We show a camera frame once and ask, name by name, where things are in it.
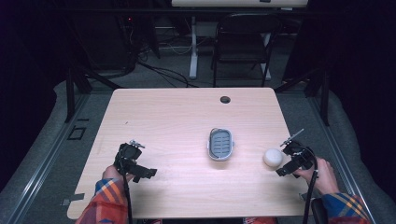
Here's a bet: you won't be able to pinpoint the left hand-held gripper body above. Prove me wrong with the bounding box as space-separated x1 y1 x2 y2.
113 139 148 177

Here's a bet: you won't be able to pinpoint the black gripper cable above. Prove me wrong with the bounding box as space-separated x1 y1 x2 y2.
117 146 134 224
302 148 320 224

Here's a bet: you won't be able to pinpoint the person's orange clothed lap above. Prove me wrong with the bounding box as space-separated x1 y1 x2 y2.
242 216 278 224

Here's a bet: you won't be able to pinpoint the black metal stand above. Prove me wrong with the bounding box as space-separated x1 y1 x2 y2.
63 65 123 124
273 66 332 127

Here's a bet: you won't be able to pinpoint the black folding chair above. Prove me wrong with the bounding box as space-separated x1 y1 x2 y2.
210 12 284 89

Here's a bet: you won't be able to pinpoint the grey tape strip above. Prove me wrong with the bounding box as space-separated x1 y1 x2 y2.
60 192 86 207

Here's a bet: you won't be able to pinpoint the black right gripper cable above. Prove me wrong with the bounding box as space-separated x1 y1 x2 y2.
302 148 320 224

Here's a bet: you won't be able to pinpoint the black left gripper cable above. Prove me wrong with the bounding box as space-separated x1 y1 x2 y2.
117 146 134 224

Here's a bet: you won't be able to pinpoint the person's left hand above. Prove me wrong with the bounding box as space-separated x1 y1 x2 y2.
102 164 135 184

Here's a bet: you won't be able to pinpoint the white desk leg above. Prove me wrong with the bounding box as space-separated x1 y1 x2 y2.
189 15 201 80

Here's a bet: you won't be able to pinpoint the white desk top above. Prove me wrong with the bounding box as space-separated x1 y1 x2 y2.
170 0 309 8

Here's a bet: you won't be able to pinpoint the white round soap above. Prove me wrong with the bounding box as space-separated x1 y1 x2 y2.
262 147 285 169

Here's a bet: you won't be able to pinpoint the black floor cables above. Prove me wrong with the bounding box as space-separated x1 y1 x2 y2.
124 18 200 89

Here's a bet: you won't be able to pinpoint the grey soap dish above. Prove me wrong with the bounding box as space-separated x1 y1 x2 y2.
206 127 235 162

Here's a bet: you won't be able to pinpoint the person's right hand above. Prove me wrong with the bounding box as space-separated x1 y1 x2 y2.
294 157 341 196

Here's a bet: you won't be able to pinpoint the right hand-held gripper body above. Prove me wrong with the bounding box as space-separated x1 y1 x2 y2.
279 128 318 171

